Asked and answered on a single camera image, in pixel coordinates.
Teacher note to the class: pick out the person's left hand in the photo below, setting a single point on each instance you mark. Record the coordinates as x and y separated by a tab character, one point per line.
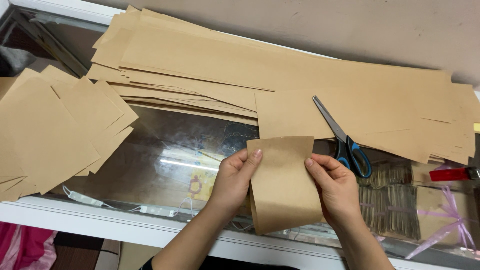
232	180

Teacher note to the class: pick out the person's right hand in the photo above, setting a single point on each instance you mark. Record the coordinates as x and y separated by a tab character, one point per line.
337	187

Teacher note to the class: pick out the brown paper sheet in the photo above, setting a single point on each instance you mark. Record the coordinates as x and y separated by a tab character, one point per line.
283	187

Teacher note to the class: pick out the yellow printed packet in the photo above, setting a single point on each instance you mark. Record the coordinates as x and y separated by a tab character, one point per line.
200	183

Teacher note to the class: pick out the blue and black scissors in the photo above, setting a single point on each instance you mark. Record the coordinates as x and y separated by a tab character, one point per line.
343	144

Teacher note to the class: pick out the bundles of hairpins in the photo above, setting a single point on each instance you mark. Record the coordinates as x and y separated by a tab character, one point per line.
390	202

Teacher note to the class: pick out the white glass display counter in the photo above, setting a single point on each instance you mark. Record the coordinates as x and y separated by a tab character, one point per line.
168	210

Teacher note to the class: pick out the pink plastic ribbon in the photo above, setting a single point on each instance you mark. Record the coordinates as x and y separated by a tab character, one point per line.
448	221

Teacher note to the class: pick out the pile of long brown paper strips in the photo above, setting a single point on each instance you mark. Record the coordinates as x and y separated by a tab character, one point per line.
285	75

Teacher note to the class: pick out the white led strip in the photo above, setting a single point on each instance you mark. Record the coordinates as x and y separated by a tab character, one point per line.
112	204

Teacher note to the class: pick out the pile of square brown paper sheets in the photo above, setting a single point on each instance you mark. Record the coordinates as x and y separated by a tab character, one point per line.
56	127

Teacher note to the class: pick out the pink cloth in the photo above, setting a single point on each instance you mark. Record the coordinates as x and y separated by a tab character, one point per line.
24	245

